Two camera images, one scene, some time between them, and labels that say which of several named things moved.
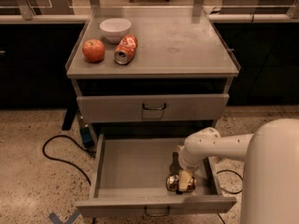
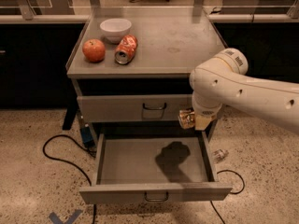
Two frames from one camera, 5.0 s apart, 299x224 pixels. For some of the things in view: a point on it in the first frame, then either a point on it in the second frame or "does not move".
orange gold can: (173, 181) to (186, 119)
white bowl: (114, 29) does not move
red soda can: (125, 49) does not move
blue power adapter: (87, 137) does not move
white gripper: (189, 164) to (206, 110)
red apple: (93, 50) does not move
